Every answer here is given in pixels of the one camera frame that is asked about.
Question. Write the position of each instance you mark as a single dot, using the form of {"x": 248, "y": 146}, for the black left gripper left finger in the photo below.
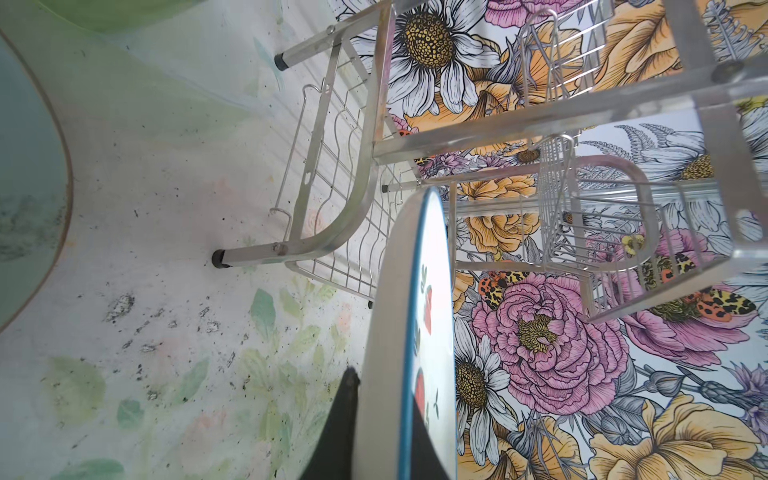
{"x": 332, "y": 457}

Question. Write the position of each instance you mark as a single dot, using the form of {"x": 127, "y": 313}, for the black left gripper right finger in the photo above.
{"x": 424, "y": 463}

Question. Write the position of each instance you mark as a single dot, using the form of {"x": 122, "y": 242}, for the white plate red pattern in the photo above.
{"x": 409, "y": 363}

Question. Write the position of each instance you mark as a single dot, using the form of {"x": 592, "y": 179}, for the pale green plate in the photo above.
{"x": 36, "y": 184}

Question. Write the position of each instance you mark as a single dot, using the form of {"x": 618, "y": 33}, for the green plastic tumbler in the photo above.
{"x": 110, "y": 16}

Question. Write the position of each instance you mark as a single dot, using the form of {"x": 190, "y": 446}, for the steel two-tier dish rack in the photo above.
{"x": 596, "y": 161}

